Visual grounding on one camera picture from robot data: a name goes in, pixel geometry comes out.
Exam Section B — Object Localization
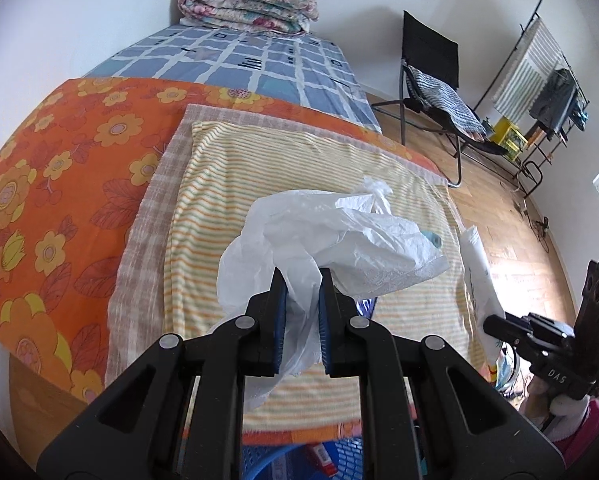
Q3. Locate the striped hanging towel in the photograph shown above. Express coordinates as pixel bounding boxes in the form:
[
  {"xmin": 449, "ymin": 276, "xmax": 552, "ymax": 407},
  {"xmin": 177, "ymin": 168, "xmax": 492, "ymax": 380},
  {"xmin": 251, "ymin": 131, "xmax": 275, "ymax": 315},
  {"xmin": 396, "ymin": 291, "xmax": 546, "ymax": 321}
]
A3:
[{"xmin": 493, "ymin": 16, "xmax": 562, "ymax": 125}]

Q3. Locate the white plastic bag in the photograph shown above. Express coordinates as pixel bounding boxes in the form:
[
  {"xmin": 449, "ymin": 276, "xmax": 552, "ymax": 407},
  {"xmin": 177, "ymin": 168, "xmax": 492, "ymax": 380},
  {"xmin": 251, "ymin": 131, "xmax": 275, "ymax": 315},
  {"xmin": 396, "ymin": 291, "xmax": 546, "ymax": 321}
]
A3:
[
  {"xmin": 460, "ymin": 226, "xmax": 505, "ymax": 366},
  {"xmin": 216, "ymin": 175, "xmax": 451, "ymax": 410}
]

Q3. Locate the blue plastic basket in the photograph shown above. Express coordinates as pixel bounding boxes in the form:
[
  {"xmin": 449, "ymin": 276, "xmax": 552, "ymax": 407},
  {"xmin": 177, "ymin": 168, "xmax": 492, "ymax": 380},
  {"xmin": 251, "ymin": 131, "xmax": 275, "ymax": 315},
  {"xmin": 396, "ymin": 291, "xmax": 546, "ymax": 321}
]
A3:
[{"xmin": 238, "ymin": 296, "xmax": 381, "ymax": 480}]

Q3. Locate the blue hanging garment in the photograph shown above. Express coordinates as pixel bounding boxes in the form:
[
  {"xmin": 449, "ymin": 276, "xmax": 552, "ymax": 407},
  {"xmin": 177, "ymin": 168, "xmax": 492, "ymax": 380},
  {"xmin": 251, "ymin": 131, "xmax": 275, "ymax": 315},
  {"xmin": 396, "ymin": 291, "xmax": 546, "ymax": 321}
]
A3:
[{"xmin": 569, "ymin": 98, "xmax": 589, "ymax": 131}]

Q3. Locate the beige checked cloth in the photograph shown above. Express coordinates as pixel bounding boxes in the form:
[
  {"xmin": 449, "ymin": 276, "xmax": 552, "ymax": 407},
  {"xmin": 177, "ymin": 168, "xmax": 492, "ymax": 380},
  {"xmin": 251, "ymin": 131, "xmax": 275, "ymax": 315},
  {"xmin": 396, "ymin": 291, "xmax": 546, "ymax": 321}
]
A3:
[{"xmin": 104, "ymin": 104, "xmax": 447, "ymax": 386}]

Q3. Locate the dark hanging jacket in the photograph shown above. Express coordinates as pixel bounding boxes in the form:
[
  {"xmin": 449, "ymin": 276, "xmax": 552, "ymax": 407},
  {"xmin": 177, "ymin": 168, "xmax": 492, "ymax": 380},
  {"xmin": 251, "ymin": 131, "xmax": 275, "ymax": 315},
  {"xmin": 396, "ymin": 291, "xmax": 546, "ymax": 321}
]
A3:
[{"xmin": 529, "ymin": 68, "xmax": 577, "ymax": 133}]

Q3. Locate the blue checked mattress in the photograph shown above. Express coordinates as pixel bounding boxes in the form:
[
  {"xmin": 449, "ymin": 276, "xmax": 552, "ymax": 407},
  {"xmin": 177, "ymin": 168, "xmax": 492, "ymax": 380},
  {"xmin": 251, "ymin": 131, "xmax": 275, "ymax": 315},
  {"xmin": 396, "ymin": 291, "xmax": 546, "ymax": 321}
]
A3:
[{"xmin": 88, "ymin": 24, "xmax": 382, "ymax": 133}]

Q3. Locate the yellow crate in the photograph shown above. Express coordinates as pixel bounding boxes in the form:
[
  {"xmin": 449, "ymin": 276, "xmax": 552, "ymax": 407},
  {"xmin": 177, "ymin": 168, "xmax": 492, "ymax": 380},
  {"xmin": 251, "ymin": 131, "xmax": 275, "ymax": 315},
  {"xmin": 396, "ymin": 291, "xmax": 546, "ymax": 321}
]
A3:
[{"xmin": 490, "ymin": 117, "xmax": 527, "ymax": 162}]

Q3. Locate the folded floral quilt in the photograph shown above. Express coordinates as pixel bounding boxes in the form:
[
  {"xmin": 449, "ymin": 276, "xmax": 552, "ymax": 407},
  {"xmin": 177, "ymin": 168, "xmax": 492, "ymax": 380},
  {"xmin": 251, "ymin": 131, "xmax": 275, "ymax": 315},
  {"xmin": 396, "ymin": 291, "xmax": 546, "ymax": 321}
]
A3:
[{"xmin": 178, "ymin": 0, "xmax": 320, "ymax": 36}]

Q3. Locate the striped yellow towel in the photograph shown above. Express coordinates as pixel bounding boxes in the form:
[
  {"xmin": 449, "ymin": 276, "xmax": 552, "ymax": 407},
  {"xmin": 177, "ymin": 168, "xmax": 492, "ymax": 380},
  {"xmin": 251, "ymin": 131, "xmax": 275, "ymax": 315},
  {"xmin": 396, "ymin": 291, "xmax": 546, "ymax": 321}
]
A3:
[{"xmin": 164, "ymin": 119, "xmax": 484, "ymax": 441}]

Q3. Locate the black clothes rack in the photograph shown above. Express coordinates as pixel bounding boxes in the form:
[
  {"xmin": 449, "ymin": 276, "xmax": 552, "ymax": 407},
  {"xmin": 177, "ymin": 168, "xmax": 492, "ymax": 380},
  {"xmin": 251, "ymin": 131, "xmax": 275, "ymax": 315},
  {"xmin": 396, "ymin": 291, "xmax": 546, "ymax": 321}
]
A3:
[{"xmin": 473, "ymin": 4, "xmax": 590, "ymax": 200}]

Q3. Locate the orange floral blanket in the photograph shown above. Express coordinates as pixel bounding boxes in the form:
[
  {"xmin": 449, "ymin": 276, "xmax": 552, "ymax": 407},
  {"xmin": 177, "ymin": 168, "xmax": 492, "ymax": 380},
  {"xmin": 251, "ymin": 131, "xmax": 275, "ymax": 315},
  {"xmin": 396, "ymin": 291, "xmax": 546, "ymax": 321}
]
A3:
[{"xmin": 0, "ymin": 77, "xmax": 446, "ymax": 449}]

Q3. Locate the black folding chair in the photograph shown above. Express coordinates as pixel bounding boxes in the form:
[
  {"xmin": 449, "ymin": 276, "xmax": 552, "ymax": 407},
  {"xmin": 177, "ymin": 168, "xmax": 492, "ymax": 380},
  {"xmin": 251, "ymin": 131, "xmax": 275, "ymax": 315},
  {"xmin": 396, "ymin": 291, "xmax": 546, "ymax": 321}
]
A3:
[{"xmin": 371, "ymin": 12, "xmax": 507, "ymax": 188}]

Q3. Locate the checked cloth on chair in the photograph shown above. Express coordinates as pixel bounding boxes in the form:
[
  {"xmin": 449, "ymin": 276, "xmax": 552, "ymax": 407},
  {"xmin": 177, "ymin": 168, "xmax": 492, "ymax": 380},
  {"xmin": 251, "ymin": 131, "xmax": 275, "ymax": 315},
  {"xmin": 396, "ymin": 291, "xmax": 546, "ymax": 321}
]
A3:
[{"xmin": 406, "ymin": 65, "xmax": 487, "ymax": 142}]

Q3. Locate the light blue tube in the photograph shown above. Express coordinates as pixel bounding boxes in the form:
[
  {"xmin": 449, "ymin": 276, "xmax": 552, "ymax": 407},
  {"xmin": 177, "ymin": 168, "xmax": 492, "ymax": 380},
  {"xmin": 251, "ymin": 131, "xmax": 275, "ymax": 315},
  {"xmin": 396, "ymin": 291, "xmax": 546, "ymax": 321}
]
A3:
[{"xmin": 422, "ymin": 231, "xmax": 443, "ymax": 249}]

